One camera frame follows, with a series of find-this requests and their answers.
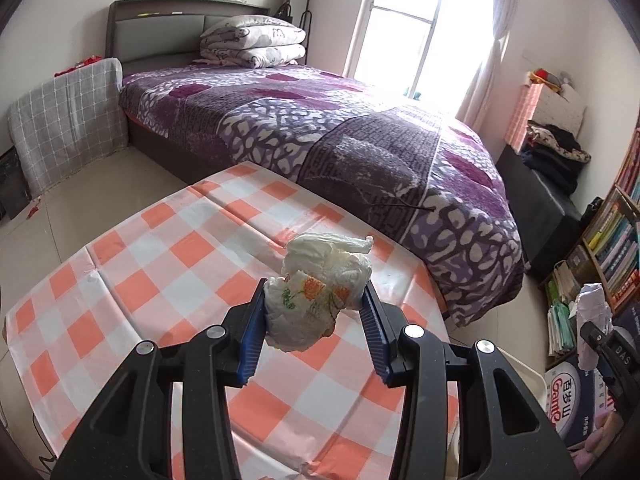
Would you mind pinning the pink white drawer cabinet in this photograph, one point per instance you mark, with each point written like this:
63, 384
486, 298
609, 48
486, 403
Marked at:
555, 110

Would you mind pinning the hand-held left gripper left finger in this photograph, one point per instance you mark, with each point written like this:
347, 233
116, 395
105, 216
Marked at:
252, 332

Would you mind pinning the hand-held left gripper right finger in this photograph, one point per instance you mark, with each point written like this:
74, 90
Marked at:
372, 332

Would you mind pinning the red cloth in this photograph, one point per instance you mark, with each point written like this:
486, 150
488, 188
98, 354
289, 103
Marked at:
77, 66

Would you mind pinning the colourful plush toy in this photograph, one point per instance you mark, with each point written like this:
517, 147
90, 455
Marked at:
550, 79

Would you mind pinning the orange white checkered tablecloth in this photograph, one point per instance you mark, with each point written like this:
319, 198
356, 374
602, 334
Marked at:
165, 270

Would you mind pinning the silver white wrapper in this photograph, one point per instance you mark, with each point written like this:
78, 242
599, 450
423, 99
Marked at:
592, 310

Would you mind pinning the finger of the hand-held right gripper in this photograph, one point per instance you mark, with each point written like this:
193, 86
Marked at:
595, 340

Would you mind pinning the black bag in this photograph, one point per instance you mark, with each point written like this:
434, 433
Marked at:
592, 210

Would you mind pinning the white curtain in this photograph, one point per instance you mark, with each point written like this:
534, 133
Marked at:
500, 25

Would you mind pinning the purple patterned bed blanket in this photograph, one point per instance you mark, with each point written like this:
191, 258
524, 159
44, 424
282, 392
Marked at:
325, 135

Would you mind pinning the stack of boxes and papers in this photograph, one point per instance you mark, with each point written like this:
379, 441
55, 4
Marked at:
562, 280

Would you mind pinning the wooden bookshelf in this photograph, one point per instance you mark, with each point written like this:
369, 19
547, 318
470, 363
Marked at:
631, 199

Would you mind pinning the black metal stand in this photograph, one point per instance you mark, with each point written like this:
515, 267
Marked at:
306, 35

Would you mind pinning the row of books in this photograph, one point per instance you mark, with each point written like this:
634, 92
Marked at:
615, 250
631, 160

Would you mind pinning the dark wooden bed frame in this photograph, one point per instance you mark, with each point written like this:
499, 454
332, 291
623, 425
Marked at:
160, 30

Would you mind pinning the person's right hand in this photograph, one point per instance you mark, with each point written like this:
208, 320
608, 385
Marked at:
597, 455

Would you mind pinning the grey plaid cloth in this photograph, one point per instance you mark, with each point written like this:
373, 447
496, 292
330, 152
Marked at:
65, 120

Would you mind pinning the window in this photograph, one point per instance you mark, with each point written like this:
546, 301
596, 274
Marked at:
400, 35

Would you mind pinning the black leather bench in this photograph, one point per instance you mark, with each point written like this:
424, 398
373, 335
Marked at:
545, 220

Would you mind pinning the black framed board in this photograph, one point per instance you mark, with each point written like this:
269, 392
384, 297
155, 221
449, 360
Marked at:
12, 185

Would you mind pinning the pile of folded clothes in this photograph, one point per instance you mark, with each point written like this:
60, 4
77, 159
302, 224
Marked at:
555, 155

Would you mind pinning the stack of green papers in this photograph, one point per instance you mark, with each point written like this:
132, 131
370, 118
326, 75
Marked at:
562, 330

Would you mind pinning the white plastic bin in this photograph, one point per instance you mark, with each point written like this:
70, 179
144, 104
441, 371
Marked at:
530, 377

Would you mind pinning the folded white grey quilt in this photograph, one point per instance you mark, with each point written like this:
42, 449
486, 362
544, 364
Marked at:
250, 40

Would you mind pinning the white floral plastic bag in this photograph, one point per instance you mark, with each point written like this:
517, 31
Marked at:
315, 290

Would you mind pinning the blue white water carton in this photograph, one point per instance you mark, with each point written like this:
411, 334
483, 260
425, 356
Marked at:
565, 395

